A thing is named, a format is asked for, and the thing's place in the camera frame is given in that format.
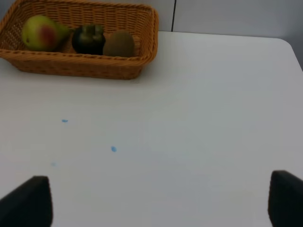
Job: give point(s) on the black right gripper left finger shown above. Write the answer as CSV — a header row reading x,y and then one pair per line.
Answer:
x,y
29,205

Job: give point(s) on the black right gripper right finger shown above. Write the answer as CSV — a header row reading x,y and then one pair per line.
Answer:
x,y
285,201

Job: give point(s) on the red green mango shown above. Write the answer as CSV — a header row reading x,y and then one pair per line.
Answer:
x,y
40,33

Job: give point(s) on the dark purple mangosteen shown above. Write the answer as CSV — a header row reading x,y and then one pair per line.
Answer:
x,y
88,39

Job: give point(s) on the brown kiwi fruit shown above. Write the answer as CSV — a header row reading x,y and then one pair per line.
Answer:
x,y
119,44

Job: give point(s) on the orange wicker basket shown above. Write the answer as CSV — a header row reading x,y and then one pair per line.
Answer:
x,y
140,20

